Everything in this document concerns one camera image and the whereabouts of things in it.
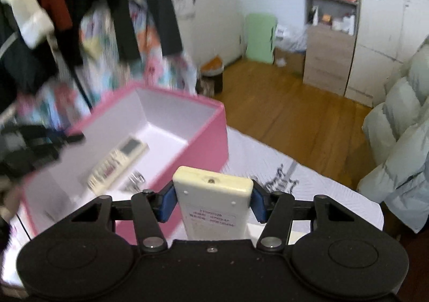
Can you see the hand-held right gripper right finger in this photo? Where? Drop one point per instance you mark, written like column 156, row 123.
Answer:
column 257, row 205

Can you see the clear plastic bags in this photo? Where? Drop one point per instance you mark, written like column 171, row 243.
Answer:
column 291, row 38

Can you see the light green bin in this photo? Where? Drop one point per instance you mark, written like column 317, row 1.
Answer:
column 259, row 38

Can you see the cream remote control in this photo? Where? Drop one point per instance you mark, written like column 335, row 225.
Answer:
column 211, row 201

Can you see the wooden shelf cabinet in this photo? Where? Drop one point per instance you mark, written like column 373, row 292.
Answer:
column 326, row 57

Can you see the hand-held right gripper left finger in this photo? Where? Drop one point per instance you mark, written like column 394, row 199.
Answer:
column 167, row 205

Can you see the trash bin with orange bag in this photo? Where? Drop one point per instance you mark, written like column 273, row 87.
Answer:
column 212, row 74

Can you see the black jacket with grey stripe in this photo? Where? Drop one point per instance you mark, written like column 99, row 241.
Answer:
column 20, row 67

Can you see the white tall cabinet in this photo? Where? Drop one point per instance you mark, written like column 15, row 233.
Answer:
column 207, row 3

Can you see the long black coat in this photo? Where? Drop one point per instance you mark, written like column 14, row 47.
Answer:
column 147, row 3

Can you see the pale puffer jacket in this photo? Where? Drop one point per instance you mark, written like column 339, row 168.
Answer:
column 398, row 141

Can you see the white fleece garment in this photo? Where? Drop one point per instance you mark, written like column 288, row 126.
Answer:
column 23, row 7

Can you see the white wardrobe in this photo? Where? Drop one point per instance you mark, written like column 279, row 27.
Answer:
column 382, row 54

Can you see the white quilted table cover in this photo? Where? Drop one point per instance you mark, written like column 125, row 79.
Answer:
column 315, row 194

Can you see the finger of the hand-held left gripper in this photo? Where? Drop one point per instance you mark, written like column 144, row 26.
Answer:
column 68, row 139

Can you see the white remote with grey screen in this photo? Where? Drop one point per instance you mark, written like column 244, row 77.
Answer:
column 115, row 163

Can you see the colourful printed curtain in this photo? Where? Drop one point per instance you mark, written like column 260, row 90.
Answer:
column 100, row 54

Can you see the pink cardboard box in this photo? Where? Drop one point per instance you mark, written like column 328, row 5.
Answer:
column 207, row 141

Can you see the small silver metal object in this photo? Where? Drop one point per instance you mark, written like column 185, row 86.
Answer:
column 135, row 181

